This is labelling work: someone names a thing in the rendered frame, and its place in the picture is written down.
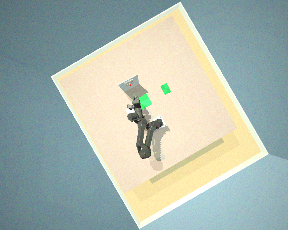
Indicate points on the green square patch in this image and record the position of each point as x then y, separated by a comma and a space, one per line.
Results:
144, 101

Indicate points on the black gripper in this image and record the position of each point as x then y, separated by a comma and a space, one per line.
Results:
136, 102

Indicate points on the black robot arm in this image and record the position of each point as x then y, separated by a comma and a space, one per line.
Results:
141, 122

